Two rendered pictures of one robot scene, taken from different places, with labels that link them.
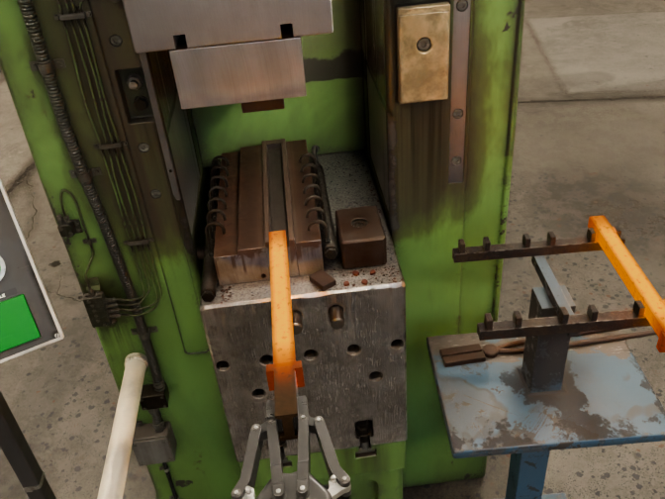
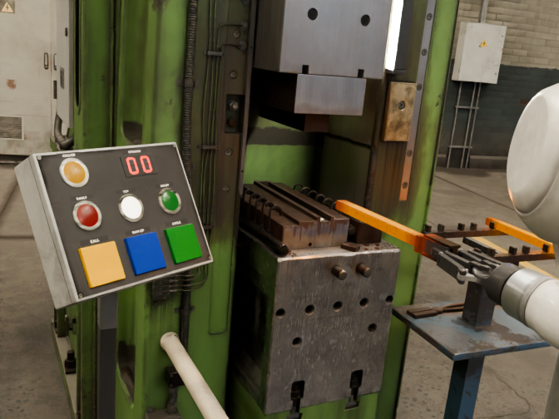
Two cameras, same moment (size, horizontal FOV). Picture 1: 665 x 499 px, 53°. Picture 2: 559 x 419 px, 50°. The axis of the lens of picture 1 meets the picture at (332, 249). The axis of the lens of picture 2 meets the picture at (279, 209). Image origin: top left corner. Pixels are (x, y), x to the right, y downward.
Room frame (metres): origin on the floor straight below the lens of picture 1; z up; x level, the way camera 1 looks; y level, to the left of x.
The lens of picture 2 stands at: (-0.34, 0.85, 1.42)
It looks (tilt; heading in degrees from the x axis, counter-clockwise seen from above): 15 degrees down; 336
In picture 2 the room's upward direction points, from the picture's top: 5 degrees clockwise
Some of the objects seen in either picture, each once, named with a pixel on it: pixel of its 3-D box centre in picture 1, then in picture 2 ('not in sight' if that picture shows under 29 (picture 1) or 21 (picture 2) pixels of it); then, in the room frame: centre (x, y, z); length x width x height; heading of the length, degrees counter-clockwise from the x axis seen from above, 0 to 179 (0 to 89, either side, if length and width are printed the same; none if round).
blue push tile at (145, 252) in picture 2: not in sight; (144, 253); (0.79, 0.62, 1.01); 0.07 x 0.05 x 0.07; 118
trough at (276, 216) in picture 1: (276, 186); (289, 199); (1.22, 0.10, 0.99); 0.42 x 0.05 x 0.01; 3
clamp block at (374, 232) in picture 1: (360, 236); (359, 226); (1.08, -0.06, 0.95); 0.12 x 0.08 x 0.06; 3
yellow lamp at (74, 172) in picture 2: not in sight; (74, 172); (0.82, 0.75, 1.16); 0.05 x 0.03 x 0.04; 93
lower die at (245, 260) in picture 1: (266, 202); (281, 210); (1.22, 0.13, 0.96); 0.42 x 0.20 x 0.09; 3
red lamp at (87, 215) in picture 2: not in sight; (87, 215); (0.78, 0.73, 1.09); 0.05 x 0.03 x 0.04; 93
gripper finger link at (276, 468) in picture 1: (276, 462); (464, 266); (0.48, 0.08, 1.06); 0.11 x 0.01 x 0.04; 7
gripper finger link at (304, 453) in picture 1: (304, 458); (477, 265); (0.48, 0.05, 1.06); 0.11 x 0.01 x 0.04; 178
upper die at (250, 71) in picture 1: (240, 32); (293, 87); (1.22, 0.13, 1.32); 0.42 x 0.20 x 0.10; 3
